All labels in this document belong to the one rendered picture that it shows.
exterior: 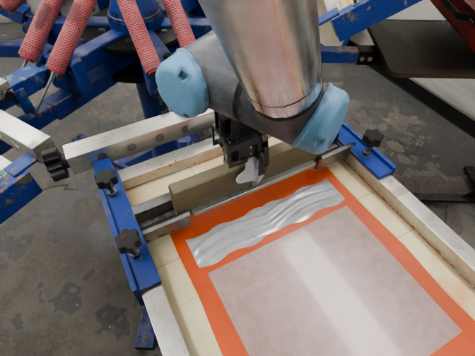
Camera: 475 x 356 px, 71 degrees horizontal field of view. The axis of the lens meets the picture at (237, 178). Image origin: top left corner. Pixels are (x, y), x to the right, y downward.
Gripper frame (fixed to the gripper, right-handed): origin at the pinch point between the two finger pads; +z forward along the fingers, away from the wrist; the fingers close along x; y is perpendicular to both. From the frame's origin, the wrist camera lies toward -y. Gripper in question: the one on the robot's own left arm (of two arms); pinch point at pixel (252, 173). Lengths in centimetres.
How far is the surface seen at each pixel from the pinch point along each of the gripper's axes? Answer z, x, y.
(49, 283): 103, -61, 75
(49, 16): -10, -73, 27
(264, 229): 6.6, 9.9, 2.5
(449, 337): 7.0, 42.6, -14.3
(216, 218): 7.0, 2.4, 10.0
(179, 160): 3.6, -14.3, 11.4
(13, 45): 10, -107, 44
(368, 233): 7.0, 20.6, -16.4
